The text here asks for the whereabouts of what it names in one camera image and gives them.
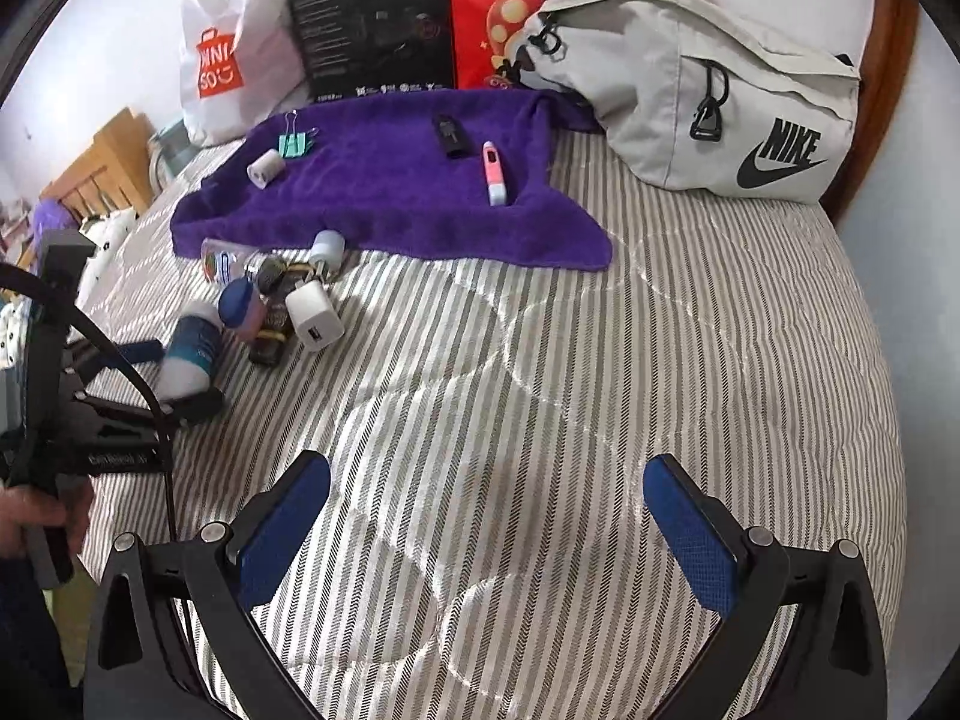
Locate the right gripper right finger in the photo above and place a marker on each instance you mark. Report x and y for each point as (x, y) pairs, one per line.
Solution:
(833, 663)

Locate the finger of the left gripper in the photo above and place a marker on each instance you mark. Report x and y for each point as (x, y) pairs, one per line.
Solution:
(87, 360)
(181, 412)

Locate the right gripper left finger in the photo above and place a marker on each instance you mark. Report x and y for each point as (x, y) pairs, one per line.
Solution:
(138, 662)

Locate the blue white balm tube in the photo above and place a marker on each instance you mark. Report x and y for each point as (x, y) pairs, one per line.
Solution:
(191, 356)

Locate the blue cap orange jar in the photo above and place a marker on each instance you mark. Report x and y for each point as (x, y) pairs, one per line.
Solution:
(241, 309)

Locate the white USB charger cube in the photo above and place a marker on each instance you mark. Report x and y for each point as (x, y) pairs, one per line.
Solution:
(314, 318)

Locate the black gold tube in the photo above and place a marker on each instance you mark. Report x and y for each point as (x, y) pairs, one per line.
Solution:
(274, 280)

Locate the clear plastic bottle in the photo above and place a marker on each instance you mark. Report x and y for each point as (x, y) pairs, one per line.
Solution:
(224, 261)

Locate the white USB night light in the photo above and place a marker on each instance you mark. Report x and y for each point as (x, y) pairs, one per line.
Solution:
(327, 254)

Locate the small white tape roll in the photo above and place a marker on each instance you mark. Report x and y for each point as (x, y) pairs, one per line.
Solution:
(266, 168)

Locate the green binder clip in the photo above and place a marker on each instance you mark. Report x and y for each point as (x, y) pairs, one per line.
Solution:
(296, 142)

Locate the black USB stick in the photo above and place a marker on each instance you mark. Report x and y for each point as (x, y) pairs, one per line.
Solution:
(451, 137)

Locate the pink white thermometer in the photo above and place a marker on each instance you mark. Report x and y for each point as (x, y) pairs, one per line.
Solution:
(494, 173)

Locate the person's left hand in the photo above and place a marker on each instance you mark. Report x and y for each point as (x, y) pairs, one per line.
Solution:
(23, 507)

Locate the white patterned pillow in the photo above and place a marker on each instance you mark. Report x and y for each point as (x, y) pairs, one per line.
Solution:
(107, 233)

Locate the purple plush toy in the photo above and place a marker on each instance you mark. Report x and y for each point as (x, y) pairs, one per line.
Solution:
(50, 215)

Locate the wooden headboard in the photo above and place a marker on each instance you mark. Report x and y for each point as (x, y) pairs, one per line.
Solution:
(112, 174)

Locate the teal kettle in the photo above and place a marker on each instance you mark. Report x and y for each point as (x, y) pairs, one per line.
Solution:
(169, 151)

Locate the white Miniso shopping bag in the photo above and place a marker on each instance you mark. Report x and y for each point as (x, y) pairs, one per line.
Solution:
(239, 65)

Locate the purple towel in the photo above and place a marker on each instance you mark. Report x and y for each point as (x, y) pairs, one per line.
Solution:
(377, 174)

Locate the black product box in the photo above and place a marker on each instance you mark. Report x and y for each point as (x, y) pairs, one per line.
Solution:
(354, 48)

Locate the grey Nike bag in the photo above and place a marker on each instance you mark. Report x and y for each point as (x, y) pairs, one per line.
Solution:
(692, 96)

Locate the wooden door frame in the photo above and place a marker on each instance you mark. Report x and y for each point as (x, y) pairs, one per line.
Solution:
(884, 69)

